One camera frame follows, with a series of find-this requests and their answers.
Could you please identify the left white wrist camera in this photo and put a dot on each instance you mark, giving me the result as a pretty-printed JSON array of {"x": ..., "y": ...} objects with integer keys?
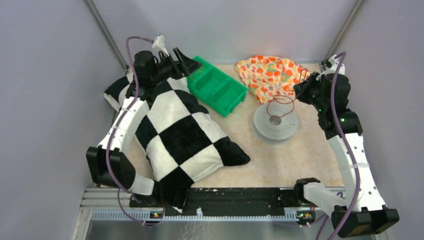
[{"x": 159, "y": 44}]

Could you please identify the grey filament spool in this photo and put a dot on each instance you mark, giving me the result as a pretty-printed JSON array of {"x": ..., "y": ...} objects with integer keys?
[{"x": 274, "y": 123}]

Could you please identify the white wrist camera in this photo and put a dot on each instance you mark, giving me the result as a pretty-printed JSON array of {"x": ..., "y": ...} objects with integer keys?
[
  {"x": 159, "y": 44},
  {"x": 330, "y": 65}
]

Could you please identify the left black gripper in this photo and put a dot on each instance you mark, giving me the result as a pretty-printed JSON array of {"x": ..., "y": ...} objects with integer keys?
[{"x": 187, "y": 65}]

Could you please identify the black white checkered pillow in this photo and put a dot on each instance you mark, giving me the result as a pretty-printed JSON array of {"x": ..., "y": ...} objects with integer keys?
[{"x": 177, "y": 143}]

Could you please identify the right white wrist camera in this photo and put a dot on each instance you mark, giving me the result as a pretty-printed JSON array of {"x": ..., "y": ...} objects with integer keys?
[{"x": 330, "y": 65}]

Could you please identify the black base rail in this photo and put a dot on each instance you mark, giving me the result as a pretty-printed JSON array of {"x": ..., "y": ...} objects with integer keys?
[{"x": 230, "y": 202}]

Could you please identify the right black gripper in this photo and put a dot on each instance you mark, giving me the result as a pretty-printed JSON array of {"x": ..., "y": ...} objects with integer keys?
[{"x": 300, "y": 90}]

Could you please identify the white toothed cable strip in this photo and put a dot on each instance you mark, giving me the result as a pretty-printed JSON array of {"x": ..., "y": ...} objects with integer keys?
[{"x": 148, "y": 215}]

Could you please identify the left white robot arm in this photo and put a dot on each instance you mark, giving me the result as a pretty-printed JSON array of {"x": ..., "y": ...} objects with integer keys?
[{"x": 108, "y": 163}]

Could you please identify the orange floral cloth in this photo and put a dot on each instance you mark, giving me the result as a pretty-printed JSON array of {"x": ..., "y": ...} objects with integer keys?
[{"x": 268, "y": 76}]

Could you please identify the green plastic compartment bin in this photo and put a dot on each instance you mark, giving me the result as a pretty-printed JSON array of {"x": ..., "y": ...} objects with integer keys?
[{"x": 215, "y": 88}]

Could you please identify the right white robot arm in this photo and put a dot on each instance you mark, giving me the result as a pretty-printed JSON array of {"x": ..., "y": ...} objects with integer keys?
[{"x": 361, "y": 211}]

